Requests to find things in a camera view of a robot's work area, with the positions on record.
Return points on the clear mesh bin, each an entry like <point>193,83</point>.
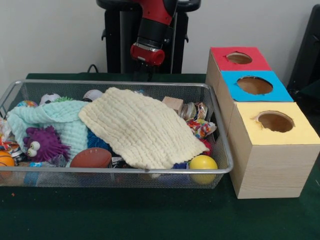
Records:
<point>60,178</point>

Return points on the orange toy basketball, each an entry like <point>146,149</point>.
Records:
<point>5,160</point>

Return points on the small wooden block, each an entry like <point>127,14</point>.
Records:
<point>173,103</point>

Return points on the dark green table cloth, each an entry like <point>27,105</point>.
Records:
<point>150,215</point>

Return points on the white ball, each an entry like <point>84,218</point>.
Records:
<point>93,95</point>

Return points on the yellow ball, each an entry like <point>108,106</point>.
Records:
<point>203,163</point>

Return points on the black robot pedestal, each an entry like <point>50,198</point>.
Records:
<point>120,45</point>

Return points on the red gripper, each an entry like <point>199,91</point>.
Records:
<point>147,54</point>

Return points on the colourful crinkly packet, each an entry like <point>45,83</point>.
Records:
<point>200,128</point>

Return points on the purple spiky toy with eyes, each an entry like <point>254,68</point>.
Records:
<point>46,142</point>

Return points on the cream yellow cloth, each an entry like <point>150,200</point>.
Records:
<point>142,127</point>

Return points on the mint green cloth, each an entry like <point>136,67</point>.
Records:
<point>60,117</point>

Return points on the small soccer ball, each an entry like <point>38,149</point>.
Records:
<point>49,98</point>

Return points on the black chair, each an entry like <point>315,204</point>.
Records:
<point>307,55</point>

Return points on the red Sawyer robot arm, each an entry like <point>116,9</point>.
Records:
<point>155,22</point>

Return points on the brown toy football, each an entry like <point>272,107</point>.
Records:
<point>91,158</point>

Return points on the clear plastic packet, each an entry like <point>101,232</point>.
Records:
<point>140,92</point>

